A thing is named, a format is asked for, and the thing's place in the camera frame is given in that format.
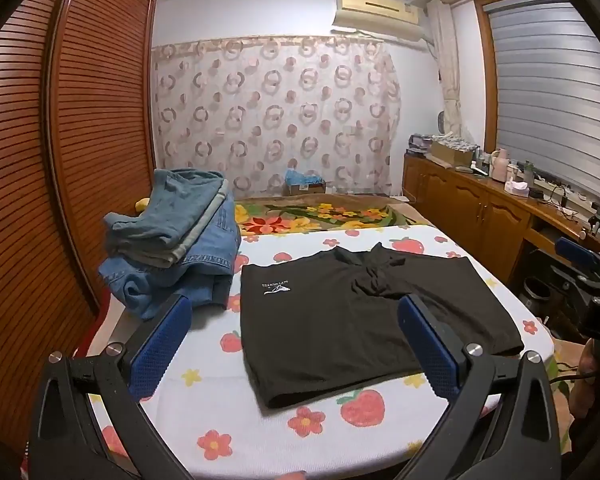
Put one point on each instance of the large cardboard box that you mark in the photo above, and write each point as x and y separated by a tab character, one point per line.
450	152

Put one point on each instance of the black pants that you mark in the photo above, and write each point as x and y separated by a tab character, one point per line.
330	320

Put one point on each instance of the wooden cabinet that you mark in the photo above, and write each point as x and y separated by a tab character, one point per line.
460	200

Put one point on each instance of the pink thermos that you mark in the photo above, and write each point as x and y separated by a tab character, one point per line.
500	162

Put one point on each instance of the person's right forearm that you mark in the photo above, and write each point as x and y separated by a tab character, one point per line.
597	440

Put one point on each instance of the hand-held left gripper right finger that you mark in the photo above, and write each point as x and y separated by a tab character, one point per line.
432	360

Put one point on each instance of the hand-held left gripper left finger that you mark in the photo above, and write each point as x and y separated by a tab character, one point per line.
160	345

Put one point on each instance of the wooden louvered wardrobe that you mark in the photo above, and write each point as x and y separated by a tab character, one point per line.
95	110

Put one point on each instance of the strawberry print bed sheet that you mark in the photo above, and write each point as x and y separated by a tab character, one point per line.
220	400

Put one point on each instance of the tied beige curtain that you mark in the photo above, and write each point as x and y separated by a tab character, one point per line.
447	85

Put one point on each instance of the light blue folded jeans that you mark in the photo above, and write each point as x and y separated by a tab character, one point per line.
180	200

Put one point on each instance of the wall air conditioner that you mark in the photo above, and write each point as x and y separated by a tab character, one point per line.
375	10

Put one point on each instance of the person's right hand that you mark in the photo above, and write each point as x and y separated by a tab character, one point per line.
591	357

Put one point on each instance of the grey window blind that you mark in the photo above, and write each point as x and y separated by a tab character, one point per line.
555	85

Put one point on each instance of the yellow plush toy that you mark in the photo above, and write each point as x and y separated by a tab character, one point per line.
141	204

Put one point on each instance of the small cardboard box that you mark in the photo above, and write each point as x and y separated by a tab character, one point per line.
305	189

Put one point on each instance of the black waste bin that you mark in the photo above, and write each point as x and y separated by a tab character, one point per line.
535	292

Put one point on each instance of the circle pattern curtain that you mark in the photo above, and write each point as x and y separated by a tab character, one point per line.
280	110

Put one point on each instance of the white tissue box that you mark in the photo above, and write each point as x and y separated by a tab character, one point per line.
517	190

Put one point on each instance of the blue denim folded jeans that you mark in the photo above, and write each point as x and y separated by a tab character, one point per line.
205	262

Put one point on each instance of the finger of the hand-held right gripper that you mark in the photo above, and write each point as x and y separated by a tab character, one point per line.
575	253
570	280

